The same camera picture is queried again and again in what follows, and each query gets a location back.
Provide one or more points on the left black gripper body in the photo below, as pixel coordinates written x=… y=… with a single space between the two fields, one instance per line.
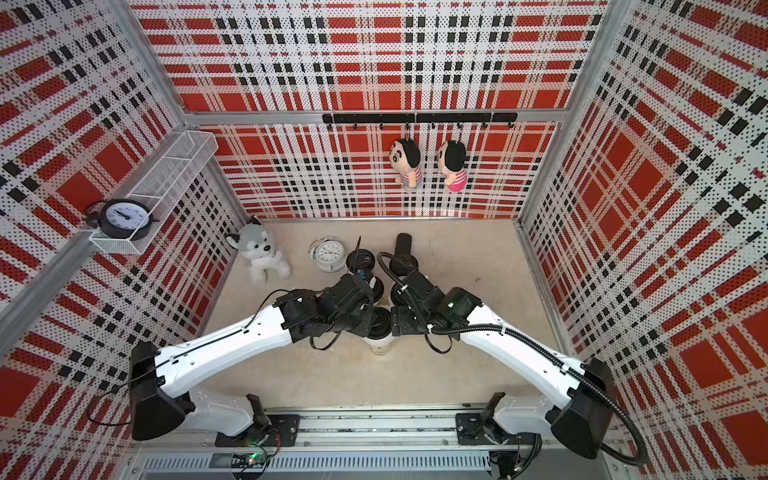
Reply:
x=359 y=323

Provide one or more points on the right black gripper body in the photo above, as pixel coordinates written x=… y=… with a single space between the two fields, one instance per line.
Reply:
x=409 y=322

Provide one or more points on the black cup lid front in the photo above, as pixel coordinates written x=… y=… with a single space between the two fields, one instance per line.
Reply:
x=381 y=325

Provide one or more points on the black cup lid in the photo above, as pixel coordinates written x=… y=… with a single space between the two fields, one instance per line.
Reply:
x=360 y=259
x=377 y=287
x=381 y=325
x=403 y=264
x=396 y=295

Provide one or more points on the paper cup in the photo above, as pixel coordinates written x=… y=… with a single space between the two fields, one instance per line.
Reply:
x=379 y=347

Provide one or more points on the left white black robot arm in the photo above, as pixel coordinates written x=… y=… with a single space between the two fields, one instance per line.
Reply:
x=164 y=393

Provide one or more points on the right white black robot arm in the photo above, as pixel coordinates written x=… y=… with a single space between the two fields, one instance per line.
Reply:
x=580 y=409

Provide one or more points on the white twin-bell alarm clock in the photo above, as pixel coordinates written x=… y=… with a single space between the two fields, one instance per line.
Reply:
x=329 y=254

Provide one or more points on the black glasses case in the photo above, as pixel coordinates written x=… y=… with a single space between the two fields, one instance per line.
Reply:
x=403 y=245

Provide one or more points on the grey husky plush toy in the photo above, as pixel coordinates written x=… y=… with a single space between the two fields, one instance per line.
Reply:
x=256 y=245

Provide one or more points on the hanging boy doll striped shirt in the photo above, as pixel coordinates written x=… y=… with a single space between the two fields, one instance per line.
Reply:
x=405 y=159

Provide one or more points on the hanging doll pink shirt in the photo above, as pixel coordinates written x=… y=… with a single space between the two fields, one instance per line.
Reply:
x=452 y=159

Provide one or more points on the black alarm clock on shelf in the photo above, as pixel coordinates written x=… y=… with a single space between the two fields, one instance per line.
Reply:
x=121 y=219

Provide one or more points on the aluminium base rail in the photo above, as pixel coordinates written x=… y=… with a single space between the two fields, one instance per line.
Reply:
x=459 y=441

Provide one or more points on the green circuit board with wires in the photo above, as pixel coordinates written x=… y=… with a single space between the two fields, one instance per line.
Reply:
x=252 y=466

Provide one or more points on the black wall hook rail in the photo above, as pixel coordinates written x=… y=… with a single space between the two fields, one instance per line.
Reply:
x=409 y=118

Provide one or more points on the white wire wall shelf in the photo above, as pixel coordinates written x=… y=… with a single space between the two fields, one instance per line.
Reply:
x=161 y=186

